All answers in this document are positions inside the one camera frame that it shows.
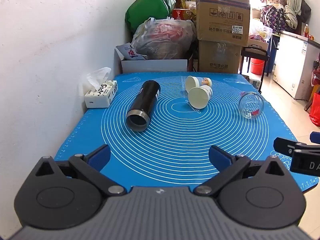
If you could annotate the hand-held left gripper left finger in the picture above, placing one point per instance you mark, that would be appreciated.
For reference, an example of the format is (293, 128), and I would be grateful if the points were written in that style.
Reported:
(99, 155)

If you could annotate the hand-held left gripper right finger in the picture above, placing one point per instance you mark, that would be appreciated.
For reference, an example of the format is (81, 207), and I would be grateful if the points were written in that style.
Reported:
(219, 158)

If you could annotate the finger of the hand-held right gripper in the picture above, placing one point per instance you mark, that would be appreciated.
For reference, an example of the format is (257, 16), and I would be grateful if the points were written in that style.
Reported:
(285, 145)
(315, 137)

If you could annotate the clear glass cup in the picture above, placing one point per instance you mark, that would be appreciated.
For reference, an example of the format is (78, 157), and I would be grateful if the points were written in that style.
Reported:
(251, 105)

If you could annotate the printed paper cup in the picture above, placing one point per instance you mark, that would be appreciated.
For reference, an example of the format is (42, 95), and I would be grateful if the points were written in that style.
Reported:
(200, 97)
(200, 81)

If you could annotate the black thermos cup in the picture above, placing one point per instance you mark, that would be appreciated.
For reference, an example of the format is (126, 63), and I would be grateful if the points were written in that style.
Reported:
(143, 105)

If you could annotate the blue silicone mat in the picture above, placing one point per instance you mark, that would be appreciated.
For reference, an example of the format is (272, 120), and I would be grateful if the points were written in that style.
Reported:
(175, 135)

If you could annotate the white tissue pack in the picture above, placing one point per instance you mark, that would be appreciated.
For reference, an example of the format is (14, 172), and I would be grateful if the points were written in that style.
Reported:
(100, 95)

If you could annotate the white chest freezer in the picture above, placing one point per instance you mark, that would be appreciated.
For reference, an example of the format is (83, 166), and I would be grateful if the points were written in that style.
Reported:
(291, 60)

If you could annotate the red bucket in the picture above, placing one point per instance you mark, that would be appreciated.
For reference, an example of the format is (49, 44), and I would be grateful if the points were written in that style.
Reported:
(257, 67)

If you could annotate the black stool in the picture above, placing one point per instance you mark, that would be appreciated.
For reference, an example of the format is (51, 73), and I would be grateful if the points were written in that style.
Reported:
(255, 52)

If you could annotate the plain cardboard box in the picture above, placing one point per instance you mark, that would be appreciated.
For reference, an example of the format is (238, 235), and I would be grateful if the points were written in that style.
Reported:
(218, 58)

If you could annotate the white box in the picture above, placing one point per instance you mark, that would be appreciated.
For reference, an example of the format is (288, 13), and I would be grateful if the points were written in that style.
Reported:
(155, 66)

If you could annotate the pink lidded box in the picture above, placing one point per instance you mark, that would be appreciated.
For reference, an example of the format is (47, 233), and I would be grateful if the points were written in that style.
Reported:
(257, 42)

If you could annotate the yellow bottle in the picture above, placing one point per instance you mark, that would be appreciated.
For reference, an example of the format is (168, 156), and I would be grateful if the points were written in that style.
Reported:
(306, 30)

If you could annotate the white printed paper bag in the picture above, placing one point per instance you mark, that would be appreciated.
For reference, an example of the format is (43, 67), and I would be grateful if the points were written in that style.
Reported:
(130, 51)

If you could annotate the white plastic bag yellow contents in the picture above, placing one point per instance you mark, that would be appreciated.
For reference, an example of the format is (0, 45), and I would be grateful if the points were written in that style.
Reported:
(260, 30)

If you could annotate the purple floral bag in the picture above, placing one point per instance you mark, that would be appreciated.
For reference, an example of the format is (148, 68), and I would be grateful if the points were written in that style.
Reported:
(273, 17)

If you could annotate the clear plastic bag red contents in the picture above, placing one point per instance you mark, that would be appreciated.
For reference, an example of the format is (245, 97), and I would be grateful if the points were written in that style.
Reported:
(165, 38)

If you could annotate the pale curtain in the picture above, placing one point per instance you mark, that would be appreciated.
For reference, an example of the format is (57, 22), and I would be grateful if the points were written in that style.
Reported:
(294, 2)

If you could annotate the large printed cardboard box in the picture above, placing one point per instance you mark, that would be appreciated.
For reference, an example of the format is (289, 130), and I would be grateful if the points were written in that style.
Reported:
(222, 17)

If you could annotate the red box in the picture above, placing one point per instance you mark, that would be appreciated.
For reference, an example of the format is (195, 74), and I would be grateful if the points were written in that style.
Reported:
(180, 14)

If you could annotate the green bag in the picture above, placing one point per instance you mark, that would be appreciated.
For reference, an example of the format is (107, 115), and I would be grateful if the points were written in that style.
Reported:
(147, 7)

